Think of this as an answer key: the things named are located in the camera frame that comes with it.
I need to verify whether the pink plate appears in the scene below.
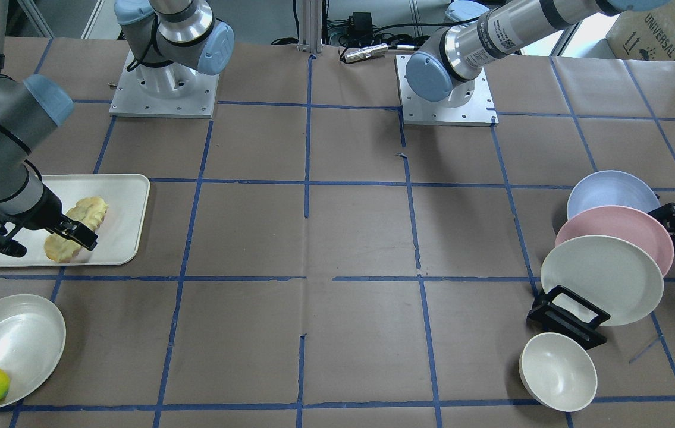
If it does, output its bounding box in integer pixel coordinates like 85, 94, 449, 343
554, 205, 675, 275

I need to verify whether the cream bowl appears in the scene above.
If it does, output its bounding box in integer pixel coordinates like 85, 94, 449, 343
517, 332, 598, 412

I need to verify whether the blue plate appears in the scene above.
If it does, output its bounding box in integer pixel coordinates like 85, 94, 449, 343
566, 170, 661, 219

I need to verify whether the aluminium frame post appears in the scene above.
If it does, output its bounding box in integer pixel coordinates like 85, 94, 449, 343
296, 0, 326, 57

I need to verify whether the cream plate in rack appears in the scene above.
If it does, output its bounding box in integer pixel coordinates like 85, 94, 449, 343
539, 235, 664, 327

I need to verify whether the silver cylindrical connector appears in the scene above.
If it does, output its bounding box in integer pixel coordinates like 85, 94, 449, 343
341, 43, 389, 64

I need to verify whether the cream round plate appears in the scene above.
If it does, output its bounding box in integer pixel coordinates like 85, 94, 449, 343
0, 294, 67, 408

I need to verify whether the cardboard box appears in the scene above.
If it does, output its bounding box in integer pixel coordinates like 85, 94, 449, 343
606, 1, 675, 61

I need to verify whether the black dish rack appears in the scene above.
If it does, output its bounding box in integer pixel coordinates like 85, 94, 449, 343
527, 285, 611, 350

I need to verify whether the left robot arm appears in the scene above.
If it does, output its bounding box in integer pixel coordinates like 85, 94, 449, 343
403, 1, 675, 248

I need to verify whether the white rectangular tray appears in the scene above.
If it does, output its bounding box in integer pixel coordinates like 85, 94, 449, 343
0, 174, 150, 268

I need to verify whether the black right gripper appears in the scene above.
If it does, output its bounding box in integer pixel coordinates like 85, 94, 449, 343
0, 186, 98, 258

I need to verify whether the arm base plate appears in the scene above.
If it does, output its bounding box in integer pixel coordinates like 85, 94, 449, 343
109, 64, 219, 119
396, 55, 500, 127

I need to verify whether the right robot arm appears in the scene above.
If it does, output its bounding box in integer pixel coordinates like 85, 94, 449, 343
0, 1, 235, 257

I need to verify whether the black power adapter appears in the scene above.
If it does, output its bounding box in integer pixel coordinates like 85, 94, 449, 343
348, 12, 373, 36

